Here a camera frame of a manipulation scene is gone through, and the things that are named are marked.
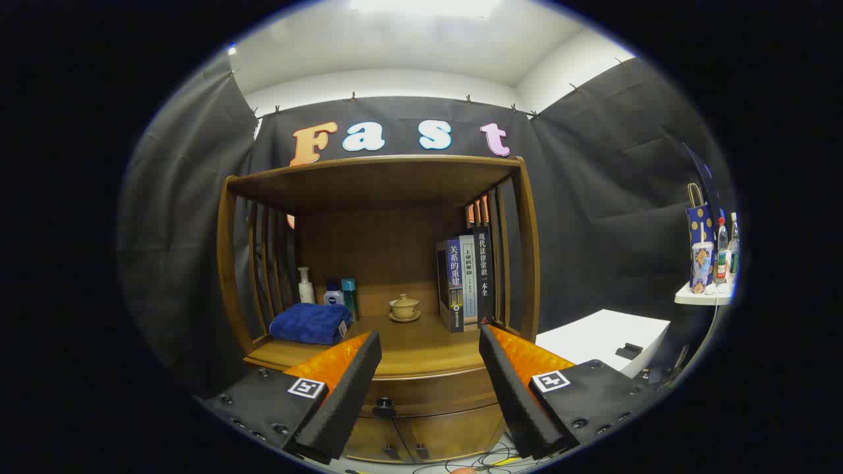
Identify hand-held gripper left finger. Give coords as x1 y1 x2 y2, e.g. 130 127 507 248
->
198 330 383 465

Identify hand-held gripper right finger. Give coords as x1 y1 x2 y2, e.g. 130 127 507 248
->
478 324 659 460

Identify wooden drawer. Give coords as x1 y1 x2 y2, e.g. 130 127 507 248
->
359 367 504 419

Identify wooden countertop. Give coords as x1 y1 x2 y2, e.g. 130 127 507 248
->
244 313 537 379

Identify wooden cabinet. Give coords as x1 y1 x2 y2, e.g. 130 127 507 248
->
216 155 542 465

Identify blue folded towel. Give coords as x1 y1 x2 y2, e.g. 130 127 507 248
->
269 303 353 346

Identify teal bottle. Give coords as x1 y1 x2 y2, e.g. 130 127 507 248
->
340 278 360 322

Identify white box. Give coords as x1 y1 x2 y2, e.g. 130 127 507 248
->
535 309 671 379

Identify beige lidded teacup with saucer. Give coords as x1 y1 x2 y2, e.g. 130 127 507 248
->
389 294 422 323

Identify pale spine book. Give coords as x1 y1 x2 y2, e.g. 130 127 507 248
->
459 235 479 330

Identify black spine book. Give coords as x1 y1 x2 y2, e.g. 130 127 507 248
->
472 227 496 326

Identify black backdrop cloth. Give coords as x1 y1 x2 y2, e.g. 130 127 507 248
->
119 56 735 396

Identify patterned paper cup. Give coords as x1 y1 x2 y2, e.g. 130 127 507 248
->
691 242 715 294

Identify red label water bottle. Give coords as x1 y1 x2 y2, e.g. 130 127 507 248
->
715 217 729 285

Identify blue dotted gift bag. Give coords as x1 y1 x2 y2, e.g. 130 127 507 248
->
685 183 717 287

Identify green label water bottle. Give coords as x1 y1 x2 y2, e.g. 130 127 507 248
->
727 212 740 284

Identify black floor cables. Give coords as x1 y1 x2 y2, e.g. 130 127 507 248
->
412 441 547 472

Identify white wall shelf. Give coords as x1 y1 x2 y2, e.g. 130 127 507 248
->
674 280 735 306

